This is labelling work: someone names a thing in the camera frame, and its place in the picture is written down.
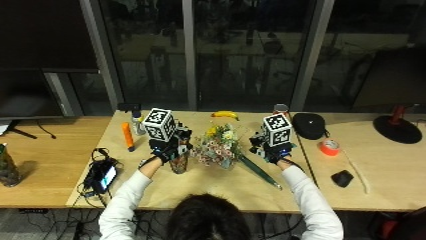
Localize person's right hand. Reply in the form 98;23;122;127
248;131;298;165

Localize person's left hand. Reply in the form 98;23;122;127
148;127;195;165

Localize clear glass vase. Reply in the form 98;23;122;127
170;152;191;175

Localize white marker cube right glove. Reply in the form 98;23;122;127
263;113;295;148

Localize white marker cube glove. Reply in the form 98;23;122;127
263;113;295;148
142;107;179;143

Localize white marker cube left glove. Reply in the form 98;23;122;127
142;107;179;143

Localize flower bouquet with green wrap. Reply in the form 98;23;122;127
191;123;286;192

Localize yellow banana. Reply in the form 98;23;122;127
211;110;242;122

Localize small clear bottle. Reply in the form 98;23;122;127
131;111;147;136

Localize small grey cup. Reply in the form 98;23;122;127
274;103;291;116

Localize orange marker pen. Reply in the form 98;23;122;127
122;121;138;153

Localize black oval case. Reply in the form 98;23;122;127
291;112;331;141

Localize orange tape roll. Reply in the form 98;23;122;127
319;138;343;157

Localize black phone with lit screen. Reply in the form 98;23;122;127
85;157;123;195

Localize small black pouch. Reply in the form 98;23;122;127
331;169;356;188

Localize white thin stick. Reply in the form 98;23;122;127
343;149;371;195

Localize black round base red stand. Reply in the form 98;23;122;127
372;104;424;145

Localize black monitor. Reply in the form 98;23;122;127
0;68;100;140

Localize red and black chair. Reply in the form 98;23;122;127
368;205;426;240

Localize glass vase with plants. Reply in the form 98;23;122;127
0;142;22;188

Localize small black camera device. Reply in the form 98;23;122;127
116;102;144;114

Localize black cables by phone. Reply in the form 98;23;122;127
77;147;126;208

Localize black cables under table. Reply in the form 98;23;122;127
18;208;179;240

